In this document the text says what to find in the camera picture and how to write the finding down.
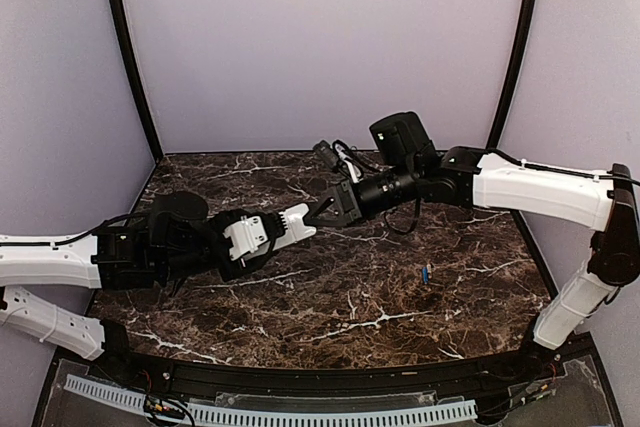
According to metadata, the left black frame post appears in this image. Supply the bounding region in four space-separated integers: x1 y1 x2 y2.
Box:
108 0 164 164

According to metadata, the white slotted cable duct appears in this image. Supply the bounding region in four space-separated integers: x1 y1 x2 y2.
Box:
64 375 477 427

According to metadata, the black frame post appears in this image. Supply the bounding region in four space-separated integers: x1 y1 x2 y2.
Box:
108 0 164 164
486 0 536 149

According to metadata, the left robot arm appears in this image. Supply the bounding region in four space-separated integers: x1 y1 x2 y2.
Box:
1 191 287 383

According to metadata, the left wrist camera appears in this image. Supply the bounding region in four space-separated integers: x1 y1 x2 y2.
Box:
223 213 285 261

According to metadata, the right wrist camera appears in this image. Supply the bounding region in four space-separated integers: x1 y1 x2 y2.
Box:
313 140 364 183

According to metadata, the black front table rail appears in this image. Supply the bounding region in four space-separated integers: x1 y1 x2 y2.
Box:
90 352 565 399

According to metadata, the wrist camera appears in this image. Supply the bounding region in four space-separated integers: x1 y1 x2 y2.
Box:
313 140 364 183
223 213 285 261

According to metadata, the right black frame post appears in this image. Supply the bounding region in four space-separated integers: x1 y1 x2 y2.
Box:
486 0 536 149

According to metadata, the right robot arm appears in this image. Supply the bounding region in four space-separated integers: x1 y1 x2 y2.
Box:
304 112 639 381

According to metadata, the white remote control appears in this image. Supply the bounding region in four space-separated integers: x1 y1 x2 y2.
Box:
274 203 317 250

